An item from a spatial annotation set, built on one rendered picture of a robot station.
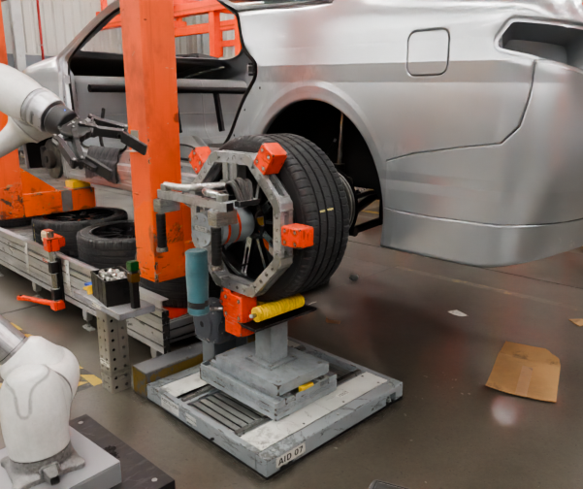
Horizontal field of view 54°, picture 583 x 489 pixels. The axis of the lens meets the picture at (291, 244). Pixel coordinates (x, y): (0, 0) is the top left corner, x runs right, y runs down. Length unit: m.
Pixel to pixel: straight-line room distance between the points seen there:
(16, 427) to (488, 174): 1.58
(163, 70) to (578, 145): 1.61
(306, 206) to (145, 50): 0.96
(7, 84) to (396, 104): 1.31
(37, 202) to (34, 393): 2.89
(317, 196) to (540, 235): 0.77
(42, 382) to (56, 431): 0.14
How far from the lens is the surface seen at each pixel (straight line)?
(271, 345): 2.44
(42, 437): 1.67
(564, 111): 2.03
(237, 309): 2.27
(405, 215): 2.21
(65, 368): 1.82
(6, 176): 4.33
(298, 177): 2.05
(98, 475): 1.70
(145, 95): 2.51
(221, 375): 2.54
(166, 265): 2.63
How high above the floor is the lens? 1.31
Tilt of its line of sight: 14 degrees down
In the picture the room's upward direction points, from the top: straight up
